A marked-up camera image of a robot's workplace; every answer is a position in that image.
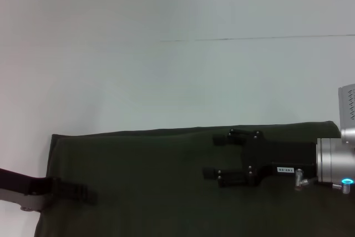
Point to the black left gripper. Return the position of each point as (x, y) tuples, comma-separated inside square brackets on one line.
[(19, 185)]

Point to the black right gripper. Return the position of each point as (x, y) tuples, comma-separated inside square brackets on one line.
[(271, 159)]

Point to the dark green FREE t-shirt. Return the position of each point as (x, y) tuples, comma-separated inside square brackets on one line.
[(152, 178)]

